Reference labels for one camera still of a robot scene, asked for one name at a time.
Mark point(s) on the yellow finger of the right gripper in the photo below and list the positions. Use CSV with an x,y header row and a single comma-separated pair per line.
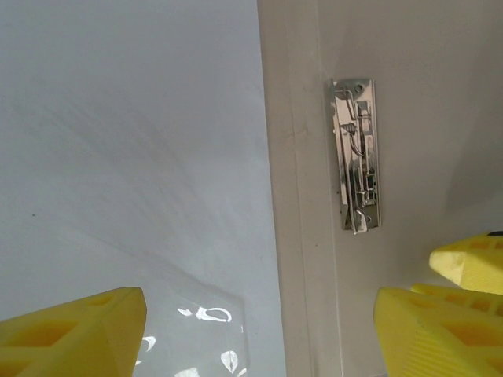
x,y
471,261

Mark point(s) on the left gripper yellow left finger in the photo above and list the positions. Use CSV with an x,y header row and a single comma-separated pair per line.
x,y
59,345

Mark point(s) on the brown cardboard folder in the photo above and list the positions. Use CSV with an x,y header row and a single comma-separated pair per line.
x,y
432,118

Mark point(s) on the silver metal folder clip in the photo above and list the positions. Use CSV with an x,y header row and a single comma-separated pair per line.
x,y
359,157

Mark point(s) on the white paper sheet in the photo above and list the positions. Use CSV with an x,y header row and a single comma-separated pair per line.
x,y
118,118

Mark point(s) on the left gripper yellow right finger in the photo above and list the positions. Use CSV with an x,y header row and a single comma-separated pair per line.
x,y
440,341

